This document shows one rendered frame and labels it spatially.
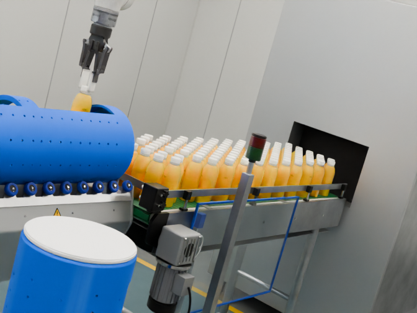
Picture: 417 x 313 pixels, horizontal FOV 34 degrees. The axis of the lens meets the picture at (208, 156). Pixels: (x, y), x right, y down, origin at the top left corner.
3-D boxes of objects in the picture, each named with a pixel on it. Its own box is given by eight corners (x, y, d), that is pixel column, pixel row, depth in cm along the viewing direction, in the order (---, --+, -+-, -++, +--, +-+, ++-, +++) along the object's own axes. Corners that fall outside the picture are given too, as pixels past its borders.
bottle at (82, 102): (60, 135, 251) (74, 86, 248) (78, 138, 255) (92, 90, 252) (66, 140, 245) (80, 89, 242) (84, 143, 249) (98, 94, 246)
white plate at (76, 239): (101, 269, 151) (100, 274, 151) (156, 245, 176) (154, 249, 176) (-1, 226, 159) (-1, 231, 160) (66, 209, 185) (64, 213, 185)
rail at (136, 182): (87, 163, 280) (89, 156, 279) (88, 163, 280) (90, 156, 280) (157, 197, 257) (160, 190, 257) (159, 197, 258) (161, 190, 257)
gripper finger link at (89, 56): (93, 40, 243) (90, 38, 243) (81, 69, 246) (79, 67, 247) (101, 42, 246) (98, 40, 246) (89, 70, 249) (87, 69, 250)
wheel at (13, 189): (2, 183, 214) (5, 181, 212) (13, 183, 217) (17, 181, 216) (5, 197, 213) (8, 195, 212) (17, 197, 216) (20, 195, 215)
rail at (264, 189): (159, 197, 258) (161, 190, 257) (344, 188, 387) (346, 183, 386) (161, 198, 257) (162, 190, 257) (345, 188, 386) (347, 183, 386)
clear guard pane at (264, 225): (166, 318, 275) (198, 204, 267) (269, 290, 339) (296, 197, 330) (167, 318, 275) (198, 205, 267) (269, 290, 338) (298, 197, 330)
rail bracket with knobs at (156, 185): (133, 206, 255) (139, 180, 254) (146, 205, 261) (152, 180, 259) (152, 216, 250) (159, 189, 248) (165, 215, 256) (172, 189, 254)
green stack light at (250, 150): (241, 156, 268) (244, 144, 268) (250, 156, 274) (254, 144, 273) (254, 161, 265) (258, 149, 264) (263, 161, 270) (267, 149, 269)
